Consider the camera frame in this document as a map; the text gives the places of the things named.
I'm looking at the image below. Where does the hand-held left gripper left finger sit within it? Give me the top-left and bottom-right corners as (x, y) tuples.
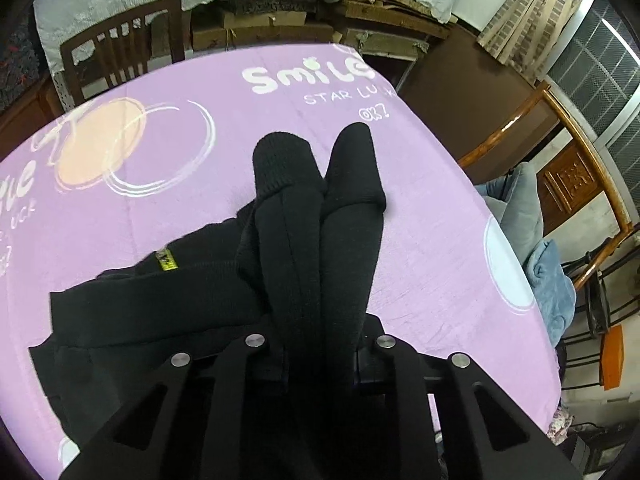
(60, 332), (291, 480)

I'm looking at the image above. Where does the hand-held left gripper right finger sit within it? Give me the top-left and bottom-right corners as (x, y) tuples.
(350, 316), (583, 480)

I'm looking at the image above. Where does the black hoodie with yellow lining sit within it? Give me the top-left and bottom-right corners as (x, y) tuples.
(27, 122), (388, 480)

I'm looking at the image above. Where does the floral cloth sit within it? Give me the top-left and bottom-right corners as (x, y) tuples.
(547, 404), (576, 444)

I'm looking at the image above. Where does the blue towel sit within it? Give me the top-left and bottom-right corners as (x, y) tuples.
(525, 240), (578, 347)

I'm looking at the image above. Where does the purple printed blanket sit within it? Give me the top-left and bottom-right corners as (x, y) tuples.
(0, 42), (563, 480)

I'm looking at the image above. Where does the black metal chair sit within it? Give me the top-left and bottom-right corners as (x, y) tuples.
(560, 245), (640, 391)

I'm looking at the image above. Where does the orange stool seat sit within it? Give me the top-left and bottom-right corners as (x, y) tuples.
(600, 324), (625, 391)

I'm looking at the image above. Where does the blue-grey padded cloth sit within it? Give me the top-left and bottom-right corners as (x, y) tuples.
(475, 162), (546, 261)

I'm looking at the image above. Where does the glossy wooden armchair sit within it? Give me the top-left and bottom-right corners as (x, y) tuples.
(457, 80), (640, 291)

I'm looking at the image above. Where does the cardboard box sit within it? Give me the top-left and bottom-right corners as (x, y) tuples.
(345, 27), (431, 57)
(192, 10), (307, 52)

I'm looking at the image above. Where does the dark wooden slat chair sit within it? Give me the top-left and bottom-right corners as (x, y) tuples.
(59, 0), (185, 108)

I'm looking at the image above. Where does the metal window grille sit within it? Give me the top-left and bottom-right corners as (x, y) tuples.
(545, 0), (640, 151)

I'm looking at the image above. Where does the patterned beige curtain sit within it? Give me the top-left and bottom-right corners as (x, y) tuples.
(477, 0), (601, 81)

